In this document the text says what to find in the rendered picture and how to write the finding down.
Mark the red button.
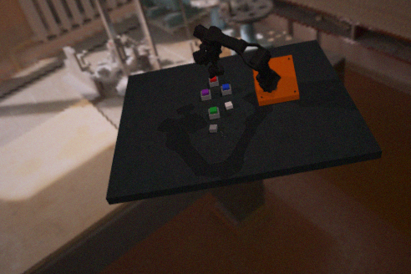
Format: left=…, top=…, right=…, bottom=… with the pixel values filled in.
left=209, top=76, right=219, bottom=87

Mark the purple button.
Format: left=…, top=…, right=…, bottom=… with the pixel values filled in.
left=200, top=89, right=211, bottom=101

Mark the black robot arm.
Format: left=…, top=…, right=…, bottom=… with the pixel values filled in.
left=193, top=24, right=281, bottom=93

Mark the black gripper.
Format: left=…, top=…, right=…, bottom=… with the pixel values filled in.
left=200, top=43, right=225, bottom=79

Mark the blue button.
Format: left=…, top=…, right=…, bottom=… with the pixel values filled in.
left=221, top=84, right=232, bottom=96

